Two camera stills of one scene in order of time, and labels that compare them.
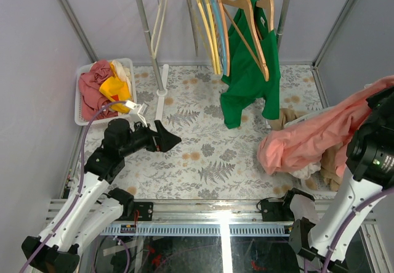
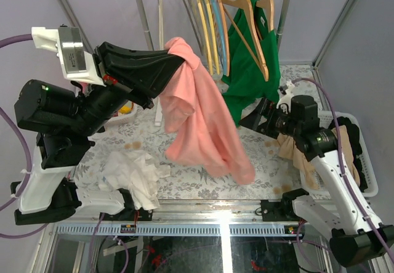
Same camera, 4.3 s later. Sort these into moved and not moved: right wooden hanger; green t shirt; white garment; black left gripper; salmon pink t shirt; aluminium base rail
Moved: black left gripper; white garment; salmon pink t shirt
Not moved: right wooden hanger; green t shirt; aluminium base rail
